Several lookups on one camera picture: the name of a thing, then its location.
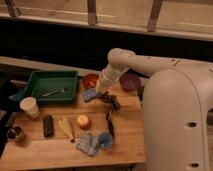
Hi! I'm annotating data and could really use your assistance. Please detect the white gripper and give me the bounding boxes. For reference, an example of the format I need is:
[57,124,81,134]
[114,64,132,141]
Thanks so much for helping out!
[96,64,124,93]

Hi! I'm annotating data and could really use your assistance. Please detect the blue sponge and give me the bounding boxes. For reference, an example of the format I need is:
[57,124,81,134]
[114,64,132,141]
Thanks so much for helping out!
[83,88,99,103]

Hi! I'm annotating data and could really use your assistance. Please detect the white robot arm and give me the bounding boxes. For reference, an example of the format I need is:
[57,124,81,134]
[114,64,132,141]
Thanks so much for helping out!
[97,48,213,171]

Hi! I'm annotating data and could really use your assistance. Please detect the blue small cup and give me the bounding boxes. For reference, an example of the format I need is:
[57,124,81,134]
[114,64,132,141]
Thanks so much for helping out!
[98,132,113,149]

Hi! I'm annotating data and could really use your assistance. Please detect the white plastic cup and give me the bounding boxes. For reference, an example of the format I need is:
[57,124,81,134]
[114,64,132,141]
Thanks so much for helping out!
[20,97,40,118]

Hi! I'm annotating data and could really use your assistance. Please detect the red plastic bowl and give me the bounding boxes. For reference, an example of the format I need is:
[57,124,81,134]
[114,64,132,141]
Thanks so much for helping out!
[82,73,99,89]

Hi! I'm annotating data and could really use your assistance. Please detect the purple toy grapes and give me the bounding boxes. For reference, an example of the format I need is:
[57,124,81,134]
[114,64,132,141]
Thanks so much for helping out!
[100,92,117,104]

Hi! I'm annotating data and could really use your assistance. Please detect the purple plastic bowl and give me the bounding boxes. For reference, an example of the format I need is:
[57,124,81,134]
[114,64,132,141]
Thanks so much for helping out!
[119,73,141,92]

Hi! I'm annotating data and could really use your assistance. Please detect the orange toy apple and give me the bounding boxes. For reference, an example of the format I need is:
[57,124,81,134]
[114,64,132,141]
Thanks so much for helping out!
[76,115,91,130]

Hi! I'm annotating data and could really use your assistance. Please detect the green plastic tray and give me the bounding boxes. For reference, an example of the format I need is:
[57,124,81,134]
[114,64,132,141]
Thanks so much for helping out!
[23,70,78,104]

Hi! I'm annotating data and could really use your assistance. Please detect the blue grey cloth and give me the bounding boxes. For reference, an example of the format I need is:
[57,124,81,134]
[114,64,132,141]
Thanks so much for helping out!
[76,133,99,157]

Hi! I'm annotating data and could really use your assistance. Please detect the black rectangular block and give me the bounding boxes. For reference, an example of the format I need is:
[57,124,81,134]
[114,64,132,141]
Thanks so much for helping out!
[43,115,54,137]

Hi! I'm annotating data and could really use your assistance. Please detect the blue object behind tray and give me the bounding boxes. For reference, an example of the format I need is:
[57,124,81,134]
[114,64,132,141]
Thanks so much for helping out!
[9,89,24,102]

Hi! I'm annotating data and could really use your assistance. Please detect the small metal can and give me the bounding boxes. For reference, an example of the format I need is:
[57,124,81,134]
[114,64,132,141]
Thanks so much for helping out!
[7,126,25,142]

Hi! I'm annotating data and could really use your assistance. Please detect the black handled utensil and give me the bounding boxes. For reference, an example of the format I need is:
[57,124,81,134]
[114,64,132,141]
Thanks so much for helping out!
[106,105,114,139]

